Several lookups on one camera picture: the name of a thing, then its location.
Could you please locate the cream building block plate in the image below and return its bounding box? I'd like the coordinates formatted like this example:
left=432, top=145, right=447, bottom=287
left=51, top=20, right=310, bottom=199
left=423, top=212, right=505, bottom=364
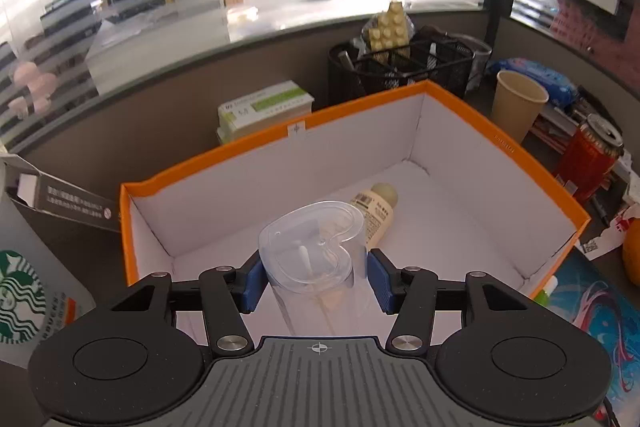
left=366, top=1, right=411, bottom=64

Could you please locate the green white medicine box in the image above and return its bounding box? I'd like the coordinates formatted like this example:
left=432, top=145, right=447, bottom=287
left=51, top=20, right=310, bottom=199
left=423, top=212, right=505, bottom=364
left=217, top=80, right=314, bottom=144

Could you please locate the clear heart-shaped plastic container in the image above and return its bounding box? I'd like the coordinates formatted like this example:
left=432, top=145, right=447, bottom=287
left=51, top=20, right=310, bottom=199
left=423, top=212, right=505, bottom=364
left=258, top=200, right=371, bottom=337

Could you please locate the cream lotion bottle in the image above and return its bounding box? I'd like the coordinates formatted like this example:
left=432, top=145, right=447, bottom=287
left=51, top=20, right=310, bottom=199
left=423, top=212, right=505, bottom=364
left=350, top=183, right=399, bottom=251

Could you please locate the green tube bottle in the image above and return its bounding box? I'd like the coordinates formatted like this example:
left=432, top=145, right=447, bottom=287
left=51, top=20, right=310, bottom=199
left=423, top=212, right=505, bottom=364
left=534, top=275, right=558, bottom=307

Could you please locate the Starbucks plastic cup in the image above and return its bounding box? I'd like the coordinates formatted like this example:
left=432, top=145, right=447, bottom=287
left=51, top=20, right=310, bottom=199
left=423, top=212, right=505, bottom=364
left=0, top=165, right=96, bottom=369

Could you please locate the black white carton box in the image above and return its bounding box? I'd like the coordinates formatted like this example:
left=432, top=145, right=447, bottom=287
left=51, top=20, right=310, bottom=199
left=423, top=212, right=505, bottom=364
left=1, top=153, right=120, bottom=233

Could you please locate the red drink can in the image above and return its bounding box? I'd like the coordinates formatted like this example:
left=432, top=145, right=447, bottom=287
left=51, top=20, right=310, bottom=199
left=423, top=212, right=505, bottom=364
left=554, top=114, right=624, bottom=205

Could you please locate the brown paper cup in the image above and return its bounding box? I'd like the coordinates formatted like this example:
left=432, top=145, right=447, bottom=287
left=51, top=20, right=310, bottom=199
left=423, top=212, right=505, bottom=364
left=490, top=70, right=549, bottom=143

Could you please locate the blue wet wipes pack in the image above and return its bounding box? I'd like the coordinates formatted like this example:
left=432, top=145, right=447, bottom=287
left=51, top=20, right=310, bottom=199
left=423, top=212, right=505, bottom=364
left=488, top=57, right=578, bottom=108

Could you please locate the black mesh desk organizer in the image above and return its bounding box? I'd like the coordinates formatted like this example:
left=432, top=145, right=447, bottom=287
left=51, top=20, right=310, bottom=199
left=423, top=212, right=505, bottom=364
left=328, top=26, right=474, bottom=105

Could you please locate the orange cardboard box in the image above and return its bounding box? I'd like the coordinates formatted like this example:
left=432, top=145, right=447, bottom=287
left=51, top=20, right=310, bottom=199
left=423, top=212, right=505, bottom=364
left=120, top=81, right=589, bottom=296

